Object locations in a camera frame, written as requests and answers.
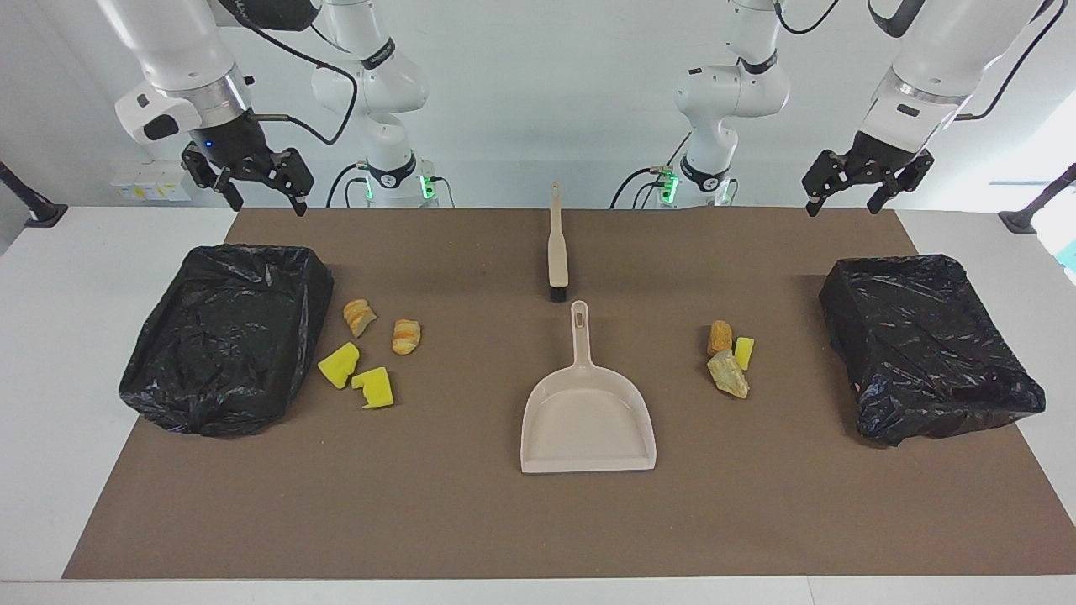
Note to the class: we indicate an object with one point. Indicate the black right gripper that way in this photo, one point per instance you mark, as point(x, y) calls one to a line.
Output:
point(231, 143)

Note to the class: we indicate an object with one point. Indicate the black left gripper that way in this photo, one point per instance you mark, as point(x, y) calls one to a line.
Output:
point(874, 160)

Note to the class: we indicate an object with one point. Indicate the yellow sponge with green backing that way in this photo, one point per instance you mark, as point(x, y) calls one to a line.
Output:
point(744, 353)

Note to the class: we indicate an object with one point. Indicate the brown bread roll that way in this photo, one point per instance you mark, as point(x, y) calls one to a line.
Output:
point(719, 336)

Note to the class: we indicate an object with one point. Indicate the pale crusty bread chunk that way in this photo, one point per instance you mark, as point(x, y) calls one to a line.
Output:
point(728, 376)

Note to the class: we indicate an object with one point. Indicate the beige hand brush black bristles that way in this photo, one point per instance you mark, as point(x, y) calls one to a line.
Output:
point(558, 252)

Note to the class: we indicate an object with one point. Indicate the beige plastic dustpan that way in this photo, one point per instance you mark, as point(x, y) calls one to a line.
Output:
point(588, 420)

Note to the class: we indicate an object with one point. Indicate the bin lined with black bag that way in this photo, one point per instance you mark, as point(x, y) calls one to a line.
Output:
point(227, 336)
point(925, 344)

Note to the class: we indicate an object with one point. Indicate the striped croissant piece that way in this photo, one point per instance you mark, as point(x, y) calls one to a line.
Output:
point(359, 317)
point(406, 336)

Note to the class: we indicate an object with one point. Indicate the yellow sponge piece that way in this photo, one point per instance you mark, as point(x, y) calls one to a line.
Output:
point(376, 390)
point(339, 365)

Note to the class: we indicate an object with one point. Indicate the brown table mat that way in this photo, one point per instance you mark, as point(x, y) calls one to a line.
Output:
point(504, 521)

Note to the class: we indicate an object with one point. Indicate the white wall socket box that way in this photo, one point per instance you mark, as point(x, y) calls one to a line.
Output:
point(151, 181)

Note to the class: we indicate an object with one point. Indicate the black camera stand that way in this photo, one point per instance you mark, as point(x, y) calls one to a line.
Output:
point(38, 210)
point(1021, 220)

